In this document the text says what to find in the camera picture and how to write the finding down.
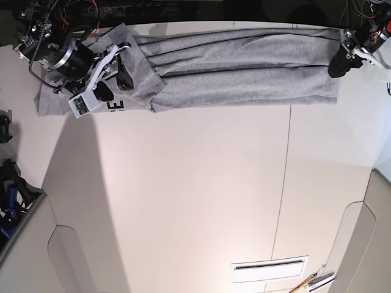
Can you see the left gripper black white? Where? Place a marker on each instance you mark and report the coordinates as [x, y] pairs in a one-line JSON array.
[[358, 46]]

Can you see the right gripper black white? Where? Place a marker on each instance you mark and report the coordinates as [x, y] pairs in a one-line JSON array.
[[105, 70]]

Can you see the grey T-shirt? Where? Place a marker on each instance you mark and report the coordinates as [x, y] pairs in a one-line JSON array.
[[247, 67]]

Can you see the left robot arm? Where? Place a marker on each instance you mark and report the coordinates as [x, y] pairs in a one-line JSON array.
[[373, 15]]

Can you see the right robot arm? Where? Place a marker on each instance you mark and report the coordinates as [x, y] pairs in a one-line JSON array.
[[53, 41]]

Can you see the black device at left edge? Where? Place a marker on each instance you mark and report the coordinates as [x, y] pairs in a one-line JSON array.
[[5, 135]]

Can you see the blue black equipment pile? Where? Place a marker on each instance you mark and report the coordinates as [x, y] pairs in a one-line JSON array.
[[17, 197]]

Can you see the grey flat tool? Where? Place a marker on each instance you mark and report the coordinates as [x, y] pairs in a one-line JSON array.
[[319, 282]]

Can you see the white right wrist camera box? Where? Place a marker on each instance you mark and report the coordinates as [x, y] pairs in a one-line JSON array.
[[84, 105]]

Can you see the wooden handled tool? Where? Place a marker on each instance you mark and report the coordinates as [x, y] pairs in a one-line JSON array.
[[308, 280]]

